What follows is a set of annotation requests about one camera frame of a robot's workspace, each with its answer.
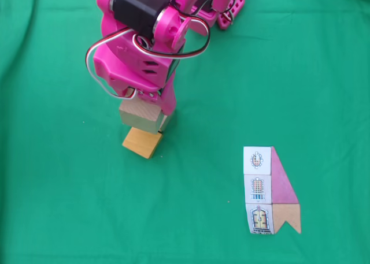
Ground paper picture of house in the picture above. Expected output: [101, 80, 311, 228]
[243, 146, 302, 235]

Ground wooden cube with oval window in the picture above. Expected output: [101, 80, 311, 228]
[118, 100, 174, 135]

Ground yellow notched wooden block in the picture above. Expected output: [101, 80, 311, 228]
[121, 127, 163, 160]

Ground green cloth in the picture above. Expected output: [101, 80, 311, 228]
[0, 0, 370, 264]

